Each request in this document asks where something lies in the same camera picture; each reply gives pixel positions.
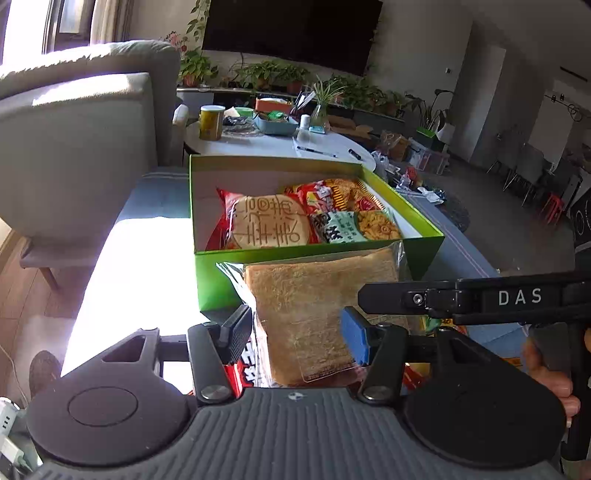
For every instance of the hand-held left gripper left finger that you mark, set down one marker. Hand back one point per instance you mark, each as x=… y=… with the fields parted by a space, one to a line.
x=238 y=330

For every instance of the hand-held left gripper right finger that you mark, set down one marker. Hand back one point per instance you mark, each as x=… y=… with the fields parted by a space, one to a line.
x=355 y=337

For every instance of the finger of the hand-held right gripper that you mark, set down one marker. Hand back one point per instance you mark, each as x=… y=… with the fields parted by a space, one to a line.
x=388 y=297

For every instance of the green cardboard box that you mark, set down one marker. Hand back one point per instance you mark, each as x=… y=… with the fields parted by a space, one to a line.
x=221 y=286

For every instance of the clear toast bread packet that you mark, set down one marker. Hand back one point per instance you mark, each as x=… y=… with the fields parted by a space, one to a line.
x=300 y=314

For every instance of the green white snack packet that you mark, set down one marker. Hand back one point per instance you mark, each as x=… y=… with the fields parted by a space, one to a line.
x=337 y=228

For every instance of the red round cracker packet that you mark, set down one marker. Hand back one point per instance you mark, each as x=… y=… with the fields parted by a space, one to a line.
x=268 y=221
x=247 y=369

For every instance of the yellow red snack packet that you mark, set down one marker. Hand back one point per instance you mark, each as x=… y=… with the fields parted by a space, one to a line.
x=332 y=194

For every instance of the person's right hand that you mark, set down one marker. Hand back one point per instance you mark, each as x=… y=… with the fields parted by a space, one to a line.
x=549 y=378

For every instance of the red stool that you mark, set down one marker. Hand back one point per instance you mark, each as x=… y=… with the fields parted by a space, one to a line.
x=551 y=207

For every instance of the dark round rug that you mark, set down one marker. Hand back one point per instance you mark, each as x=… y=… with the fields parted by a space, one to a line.
x=457 y=212

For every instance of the grey dining chair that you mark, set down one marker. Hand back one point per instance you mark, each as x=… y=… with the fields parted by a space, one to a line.
x=526 y=166

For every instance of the clear plastic storage box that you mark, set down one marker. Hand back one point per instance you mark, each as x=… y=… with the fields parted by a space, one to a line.
x=429 y=159

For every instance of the black marker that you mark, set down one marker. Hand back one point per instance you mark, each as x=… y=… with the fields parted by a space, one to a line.
x=355 y=153

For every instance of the brown paper bag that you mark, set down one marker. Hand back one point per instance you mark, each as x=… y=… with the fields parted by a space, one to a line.
x=395 y=147

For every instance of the white ballpoint pen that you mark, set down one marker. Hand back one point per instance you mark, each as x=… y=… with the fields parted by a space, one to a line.
x=316 y=151

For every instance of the flat cardboard box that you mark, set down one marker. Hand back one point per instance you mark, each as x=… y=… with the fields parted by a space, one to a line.
x=351 y=129

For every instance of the large leaf plant white pot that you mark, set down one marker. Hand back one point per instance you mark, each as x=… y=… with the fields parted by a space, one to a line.
x=445 y=134

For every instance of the white coffee table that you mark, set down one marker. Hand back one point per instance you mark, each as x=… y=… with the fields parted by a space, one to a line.
x=258 y=147

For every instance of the small white cylinder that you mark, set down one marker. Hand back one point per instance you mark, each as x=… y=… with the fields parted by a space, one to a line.
x=304 y=121

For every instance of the brown slipper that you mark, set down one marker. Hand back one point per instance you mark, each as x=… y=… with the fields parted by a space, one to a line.
x=44 y=374

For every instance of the blue plastic basket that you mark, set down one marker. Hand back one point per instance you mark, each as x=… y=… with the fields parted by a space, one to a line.
x=277 y=127

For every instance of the spider plant in glass vase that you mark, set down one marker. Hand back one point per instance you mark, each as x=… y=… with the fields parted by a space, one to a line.
x=323 y=101

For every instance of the yellow canister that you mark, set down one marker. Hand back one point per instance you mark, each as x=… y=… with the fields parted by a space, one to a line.
x=211 y=122

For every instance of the green bowl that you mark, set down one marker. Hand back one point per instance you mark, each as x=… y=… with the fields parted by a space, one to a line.
x=244 y=111

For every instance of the orange tissue box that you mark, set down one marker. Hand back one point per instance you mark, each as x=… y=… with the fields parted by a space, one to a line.
x=272 y=105

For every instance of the low television cabinet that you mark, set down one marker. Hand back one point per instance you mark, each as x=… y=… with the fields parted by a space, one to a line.
x=203 y=97

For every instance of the grey armchair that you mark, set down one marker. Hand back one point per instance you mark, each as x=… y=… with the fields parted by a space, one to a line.
x=83 y=138

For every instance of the white power strip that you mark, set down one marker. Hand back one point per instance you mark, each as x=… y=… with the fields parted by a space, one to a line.
x=9 y=434

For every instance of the row of potted plants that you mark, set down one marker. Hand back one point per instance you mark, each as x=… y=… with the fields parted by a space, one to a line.
x=263 y=74

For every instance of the red flowering plant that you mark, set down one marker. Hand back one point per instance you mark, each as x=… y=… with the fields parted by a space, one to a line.
x=178 y=44

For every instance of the beige curtain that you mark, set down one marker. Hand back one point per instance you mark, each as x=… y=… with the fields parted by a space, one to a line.
x=111 y=21

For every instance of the dark framed window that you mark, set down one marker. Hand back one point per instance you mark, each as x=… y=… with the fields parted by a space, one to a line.
x=69 y=23

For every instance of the black wall television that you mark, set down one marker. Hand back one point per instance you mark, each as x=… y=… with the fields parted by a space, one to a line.
x=286 y=32

